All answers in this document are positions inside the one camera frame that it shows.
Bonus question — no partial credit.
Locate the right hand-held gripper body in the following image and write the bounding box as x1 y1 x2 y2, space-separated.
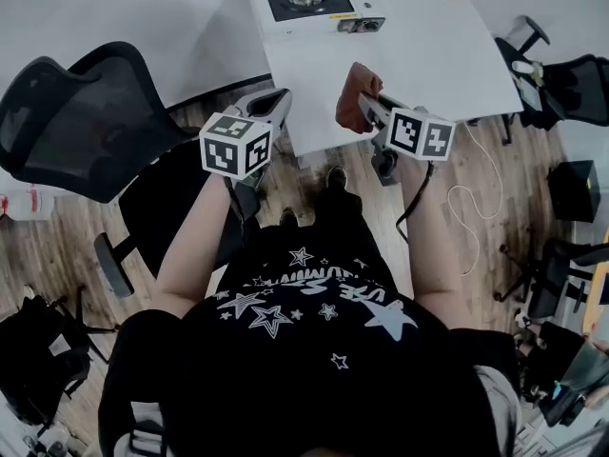
370 108 456 186

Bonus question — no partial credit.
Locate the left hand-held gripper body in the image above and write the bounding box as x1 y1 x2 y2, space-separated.
199 107 285 189

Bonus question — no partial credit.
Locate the brown cloth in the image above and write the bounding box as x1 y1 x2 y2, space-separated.
335 62 384 135

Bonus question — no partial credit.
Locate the white portable gas stove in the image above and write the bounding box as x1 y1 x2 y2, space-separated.
246 0 386 42

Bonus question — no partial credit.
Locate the person's right forearm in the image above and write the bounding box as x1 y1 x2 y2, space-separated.
397 157 472 332

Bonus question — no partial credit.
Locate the person's left forearm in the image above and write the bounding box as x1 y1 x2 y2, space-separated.
151 176 234 318

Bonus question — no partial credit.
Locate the white table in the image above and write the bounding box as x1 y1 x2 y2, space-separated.
206 0 524 159

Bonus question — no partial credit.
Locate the grey flat box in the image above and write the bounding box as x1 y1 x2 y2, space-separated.
513 76 541 109

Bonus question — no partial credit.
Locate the black mesh office chair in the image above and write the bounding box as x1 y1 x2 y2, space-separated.
0 40 261 299

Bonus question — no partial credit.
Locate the black cube box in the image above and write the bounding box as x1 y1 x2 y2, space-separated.
546 159 599 223

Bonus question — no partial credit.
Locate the black office chair holding items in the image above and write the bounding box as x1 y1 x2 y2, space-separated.
494 14 609 147

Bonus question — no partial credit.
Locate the clear plastic jug red label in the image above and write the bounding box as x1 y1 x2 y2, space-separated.
0 186 56 222

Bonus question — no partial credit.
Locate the black star chair base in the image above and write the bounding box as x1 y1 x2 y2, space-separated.
51 283 120 364

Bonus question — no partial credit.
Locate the person's body black star shirt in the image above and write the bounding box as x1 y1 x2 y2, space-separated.
97 186 522 457

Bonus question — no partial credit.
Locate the yellow wooden board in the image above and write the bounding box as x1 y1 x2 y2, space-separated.
582 262 609 337

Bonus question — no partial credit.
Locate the black backpack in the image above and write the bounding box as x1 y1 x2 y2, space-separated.
0 295 91 426

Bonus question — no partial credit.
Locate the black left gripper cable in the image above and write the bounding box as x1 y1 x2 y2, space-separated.
223 178 246 223

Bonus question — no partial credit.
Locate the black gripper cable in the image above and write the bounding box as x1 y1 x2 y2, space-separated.
223 178 246 223
395 159 437 245

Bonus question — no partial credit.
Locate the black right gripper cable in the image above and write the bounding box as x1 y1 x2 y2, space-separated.
395 159 437 245

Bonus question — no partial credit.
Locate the white floor cable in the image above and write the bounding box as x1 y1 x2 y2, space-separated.
446 119 504 278

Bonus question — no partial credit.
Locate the black swivel chair grey frame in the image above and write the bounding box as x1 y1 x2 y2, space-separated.
494 238 609 323

